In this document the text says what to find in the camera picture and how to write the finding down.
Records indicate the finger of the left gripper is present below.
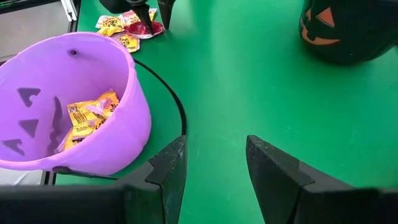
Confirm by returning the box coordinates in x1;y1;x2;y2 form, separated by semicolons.
157;0;177;30
132;1;155;35

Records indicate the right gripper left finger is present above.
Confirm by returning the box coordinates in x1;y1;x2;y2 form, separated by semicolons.
123;135;188;224

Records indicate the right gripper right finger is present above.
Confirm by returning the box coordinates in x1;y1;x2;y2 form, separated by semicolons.
246;135;381;224

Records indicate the red candy wrapper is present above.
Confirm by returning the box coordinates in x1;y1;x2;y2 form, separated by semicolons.
124;21;165;40

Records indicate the purple pumpkin bucket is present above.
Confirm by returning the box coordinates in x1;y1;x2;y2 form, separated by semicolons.
0;32;188;182

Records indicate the black pumpkin bucket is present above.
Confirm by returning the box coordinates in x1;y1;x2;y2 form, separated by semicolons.
298;0;398;65

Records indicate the silver corner bracket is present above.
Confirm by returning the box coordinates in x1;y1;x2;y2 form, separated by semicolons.
60;0;78;22

